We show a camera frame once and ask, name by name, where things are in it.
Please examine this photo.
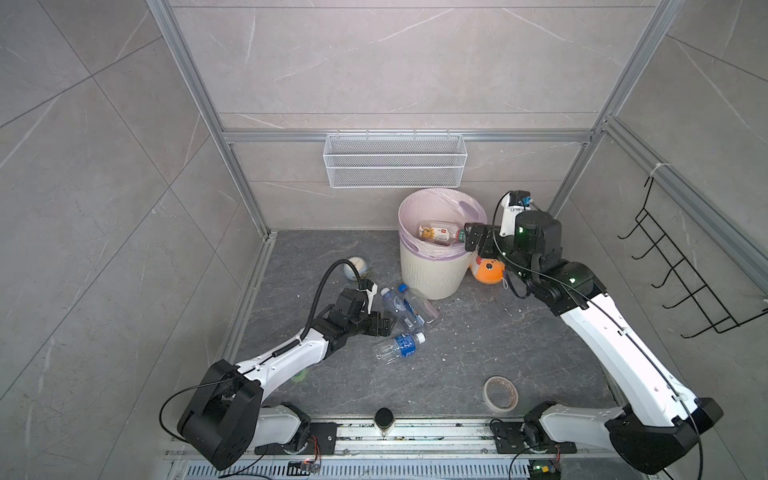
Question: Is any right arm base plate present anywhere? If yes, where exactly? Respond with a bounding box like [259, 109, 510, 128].
[488, 419, 577, 454]

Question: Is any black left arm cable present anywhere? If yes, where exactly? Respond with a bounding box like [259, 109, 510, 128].
[299, 258, 366, 340]

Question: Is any clear bottle blue cap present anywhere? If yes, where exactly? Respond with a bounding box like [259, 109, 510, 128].
[398, 283, 441, 324]
[380, 288, 424, 333]

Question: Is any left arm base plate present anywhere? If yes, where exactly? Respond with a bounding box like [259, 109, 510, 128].
[280, 422, 339, 456]

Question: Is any green tape roll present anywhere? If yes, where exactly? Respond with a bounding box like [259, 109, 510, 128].
[291, 369, 308, 383]

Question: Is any pink bin liner bag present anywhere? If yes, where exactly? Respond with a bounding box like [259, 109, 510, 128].
[398, 188, 488, 261]

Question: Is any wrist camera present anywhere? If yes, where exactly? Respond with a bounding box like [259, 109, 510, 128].
[500, 190, 531, 237]
[360, 278, 378, 314]

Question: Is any white wire mesh basket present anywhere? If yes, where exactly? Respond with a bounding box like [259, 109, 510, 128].
[323, 134, 468, 189]

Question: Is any black lidded small jar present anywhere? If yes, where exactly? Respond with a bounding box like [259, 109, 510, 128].
[374, 407, 395, 436]

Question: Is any orange fish plush toy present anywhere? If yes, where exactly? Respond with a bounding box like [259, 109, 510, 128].
[470, 255, 505, 285]

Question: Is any beige tape roll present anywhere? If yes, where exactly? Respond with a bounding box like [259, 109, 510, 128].
[482, 376, 519, 414]

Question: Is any cream plastic waste bin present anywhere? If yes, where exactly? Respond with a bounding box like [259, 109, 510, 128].
[400, 244, 475, 300]

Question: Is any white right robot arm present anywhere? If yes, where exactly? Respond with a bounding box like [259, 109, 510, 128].
[458, 210, 723, 475]

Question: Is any blue label bottle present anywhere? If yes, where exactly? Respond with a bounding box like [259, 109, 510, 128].
[372, 332, 426, 365]

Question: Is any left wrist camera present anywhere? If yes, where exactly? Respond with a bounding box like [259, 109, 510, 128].
[360, 278, 378, 314]

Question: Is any black wire hook rack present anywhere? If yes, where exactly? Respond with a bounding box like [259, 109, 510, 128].
[617, 177, 767, 340]

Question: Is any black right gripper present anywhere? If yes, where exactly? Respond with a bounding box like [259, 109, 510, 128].
[465, 221, 538, 288]

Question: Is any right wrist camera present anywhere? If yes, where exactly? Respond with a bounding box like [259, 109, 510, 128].
[500, 190, 531, 237]

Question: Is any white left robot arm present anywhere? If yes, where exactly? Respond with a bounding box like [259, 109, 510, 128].
[176, 289, 396, 470]

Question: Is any clear bottle red green cap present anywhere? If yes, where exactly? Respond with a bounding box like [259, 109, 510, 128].
[418, 221, 466, 246]

